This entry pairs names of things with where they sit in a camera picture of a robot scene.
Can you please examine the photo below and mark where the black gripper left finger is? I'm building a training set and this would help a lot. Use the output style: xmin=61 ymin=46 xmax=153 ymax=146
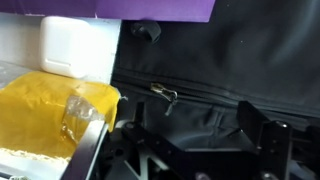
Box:
xmin=133 ymin=101 xmax=146 ymax=126

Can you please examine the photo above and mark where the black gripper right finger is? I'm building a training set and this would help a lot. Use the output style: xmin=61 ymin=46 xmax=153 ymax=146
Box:
xmin=236 ymin=100 xmax=278 ymax=148

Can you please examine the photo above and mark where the metal zipper pull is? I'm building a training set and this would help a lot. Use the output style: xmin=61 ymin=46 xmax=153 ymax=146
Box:
xmin=149 ymin=82 xmax=179 ymax=117

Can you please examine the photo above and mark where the black zip jacket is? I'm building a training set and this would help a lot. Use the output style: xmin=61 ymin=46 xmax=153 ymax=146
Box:
xmin=111 ymin=0 xmax=320 ymax=158

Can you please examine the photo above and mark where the white flat box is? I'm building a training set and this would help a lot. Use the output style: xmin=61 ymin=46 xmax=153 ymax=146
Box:
xmin=0 ymin=12 xmax=123 ymax=85

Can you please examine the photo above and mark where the white rounded plastic block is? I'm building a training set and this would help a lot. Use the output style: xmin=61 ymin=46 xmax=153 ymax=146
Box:
xmin=39 ymin=15 xmax=90 ymax=80

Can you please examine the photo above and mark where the purple paper folder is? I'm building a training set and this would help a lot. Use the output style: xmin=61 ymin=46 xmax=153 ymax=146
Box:
xmin=0 ymin=0 xmax=217 ymax=24

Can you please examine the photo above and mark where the white foam tube yellow tape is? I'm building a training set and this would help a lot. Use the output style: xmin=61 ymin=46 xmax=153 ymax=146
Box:
xmin=0 ymin=70 xmax=121 ymax=164

